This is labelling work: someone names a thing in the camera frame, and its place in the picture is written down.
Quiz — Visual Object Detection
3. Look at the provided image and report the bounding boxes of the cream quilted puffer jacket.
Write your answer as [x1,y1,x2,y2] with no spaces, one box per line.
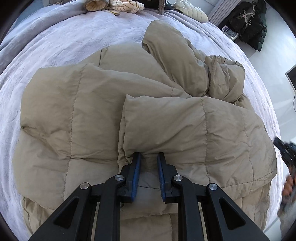
[174,0,208,23]

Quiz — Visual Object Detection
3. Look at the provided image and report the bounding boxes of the person's right hand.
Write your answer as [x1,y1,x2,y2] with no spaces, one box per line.
[282,175,295,197]

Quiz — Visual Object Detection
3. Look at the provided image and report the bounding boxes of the beige puffer jacket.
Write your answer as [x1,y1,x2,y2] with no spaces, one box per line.
[13,20,277,240]

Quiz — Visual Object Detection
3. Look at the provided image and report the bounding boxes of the grey pleated curtain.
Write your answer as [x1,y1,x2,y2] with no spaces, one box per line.
[208,0,241,26]

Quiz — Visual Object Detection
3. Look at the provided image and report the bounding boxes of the wall mounted television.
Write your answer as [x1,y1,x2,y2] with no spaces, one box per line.
[285,65,296,92]

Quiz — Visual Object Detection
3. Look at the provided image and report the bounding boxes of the lavender bed blanket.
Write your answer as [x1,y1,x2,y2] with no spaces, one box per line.
[1,1,280,240]

